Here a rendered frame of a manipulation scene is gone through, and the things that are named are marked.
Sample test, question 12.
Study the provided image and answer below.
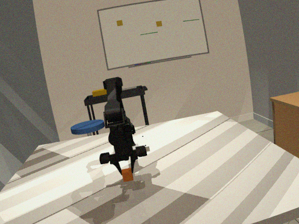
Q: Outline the brown cube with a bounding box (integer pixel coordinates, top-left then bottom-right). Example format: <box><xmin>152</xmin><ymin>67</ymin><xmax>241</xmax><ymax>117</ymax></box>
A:
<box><xmin>122</xmin><ymin>168</ymin><xmax>134</xmax><ymax>182</ymax></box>

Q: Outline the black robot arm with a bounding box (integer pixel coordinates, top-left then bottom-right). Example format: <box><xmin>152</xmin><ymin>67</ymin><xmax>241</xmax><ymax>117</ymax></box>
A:
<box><xmin>103</xmin><ymin>77</ymin><xmax>136</xmax><ymax>162</ymax></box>

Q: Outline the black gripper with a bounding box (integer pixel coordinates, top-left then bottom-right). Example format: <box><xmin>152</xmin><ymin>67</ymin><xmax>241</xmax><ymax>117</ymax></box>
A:
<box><xmin>100</xmin><ymin>137</ymin><xmax>147</xmax><ymax>175</ymax></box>

